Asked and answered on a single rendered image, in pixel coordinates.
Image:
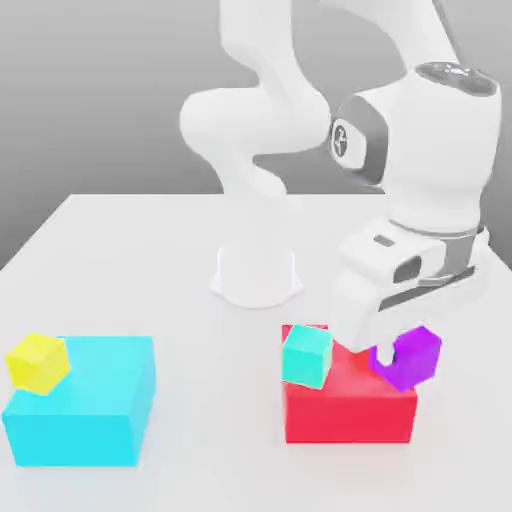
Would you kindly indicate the large cyan box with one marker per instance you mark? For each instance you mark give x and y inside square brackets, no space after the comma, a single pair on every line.
[80,424]

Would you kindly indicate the large red box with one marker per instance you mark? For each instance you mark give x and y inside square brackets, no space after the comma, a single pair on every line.
[348,412]

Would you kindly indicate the small turquoise cube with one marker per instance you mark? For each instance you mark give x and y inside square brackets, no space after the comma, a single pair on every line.
[306,358]

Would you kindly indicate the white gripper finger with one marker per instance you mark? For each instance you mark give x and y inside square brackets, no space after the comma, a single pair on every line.
[385,356]

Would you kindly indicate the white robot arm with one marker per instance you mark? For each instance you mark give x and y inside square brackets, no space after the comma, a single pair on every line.
[440,160]

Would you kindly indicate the small purple cube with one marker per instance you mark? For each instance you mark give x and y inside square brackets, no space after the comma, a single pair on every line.
[416,360]

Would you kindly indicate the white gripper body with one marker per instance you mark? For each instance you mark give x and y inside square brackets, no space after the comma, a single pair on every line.
[356,312]

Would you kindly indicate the small yellow cube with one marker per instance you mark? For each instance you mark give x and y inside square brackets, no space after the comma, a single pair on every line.
[36,364]

